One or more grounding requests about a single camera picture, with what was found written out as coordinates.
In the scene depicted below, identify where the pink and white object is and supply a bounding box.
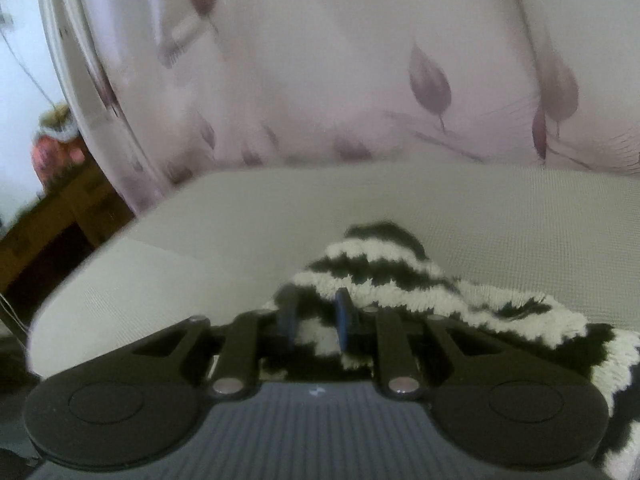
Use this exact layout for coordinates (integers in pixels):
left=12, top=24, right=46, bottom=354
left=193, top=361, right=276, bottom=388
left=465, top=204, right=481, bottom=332
left=30, top=102, right=87, bottom=188

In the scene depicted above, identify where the brown wooden furniture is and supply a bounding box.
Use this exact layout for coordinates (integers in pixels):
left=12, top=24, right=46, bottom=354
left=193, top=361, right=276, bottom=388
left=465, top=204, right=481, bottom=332
left=0, top=160, right=137, bottom=311

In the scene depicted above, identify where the black white striped knitted garment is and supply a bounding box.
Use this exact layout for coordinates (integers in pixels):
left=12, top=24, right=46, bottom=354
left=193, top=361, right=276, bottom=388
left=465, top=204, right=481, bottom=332
left=260, top=220, right=640, bottom=480

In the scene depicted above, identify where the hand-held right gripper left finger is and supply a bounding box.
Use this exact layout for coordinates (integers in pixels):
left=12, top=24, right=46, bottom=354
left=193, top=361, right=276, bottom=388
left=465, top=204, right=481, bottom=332
left=131, top=292, right=301, bottom=400

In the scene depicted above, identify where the leaf-patterned white curtain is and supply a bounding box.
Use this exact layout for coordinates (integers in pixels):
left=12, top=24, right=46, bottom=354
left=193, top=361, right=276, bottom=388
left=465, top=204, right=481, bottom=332
left=35, top=0, right=640, bottom=221

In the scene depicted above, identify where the thin dark cable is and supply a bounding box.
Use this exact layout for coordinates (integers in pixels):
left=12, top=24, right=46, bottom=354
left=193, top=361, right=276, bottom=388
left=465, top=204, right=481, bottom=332
left=0, top=7, right=55, bottom=108

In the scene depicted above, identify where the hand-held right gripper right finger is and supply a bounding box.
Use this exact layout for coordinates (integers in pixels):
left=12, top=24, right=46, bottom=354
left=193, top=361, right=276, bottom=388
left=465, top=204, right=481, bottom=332
left=334, top=287, right=503, bottom=400

